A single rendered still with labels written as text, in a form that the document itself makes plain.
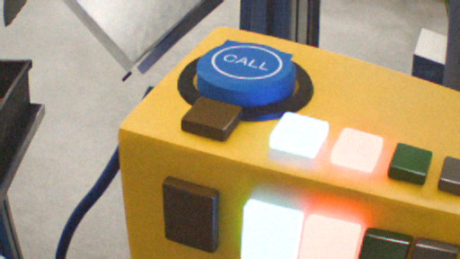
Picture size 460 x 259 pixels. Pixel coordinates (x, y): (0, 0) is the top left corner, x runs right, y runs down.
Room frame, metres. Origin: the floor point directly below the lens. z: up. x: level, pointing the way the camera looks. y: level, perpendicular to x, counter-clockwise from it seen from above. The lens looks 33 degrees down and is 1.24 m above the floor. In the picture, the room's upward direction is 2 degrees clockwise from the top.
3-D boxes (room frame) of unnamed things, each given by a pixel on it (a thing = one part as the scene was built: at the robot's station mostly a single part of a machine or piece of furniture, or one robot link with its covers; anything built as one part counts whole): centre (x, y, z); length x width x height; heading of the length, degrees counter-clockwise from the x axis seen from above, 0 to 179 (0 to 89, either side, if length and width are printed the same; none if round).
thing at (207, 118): (0.26, 0.01, 1.08); 0.02 x 0.02 x 0.01; 68
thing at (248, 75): (0.29, -0.01, 1.08); 0.04 x 0.04 x 0.02
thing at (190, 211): (0.24, 0.01, 1.04); 0.02 x 0.01 x 0.03; 68
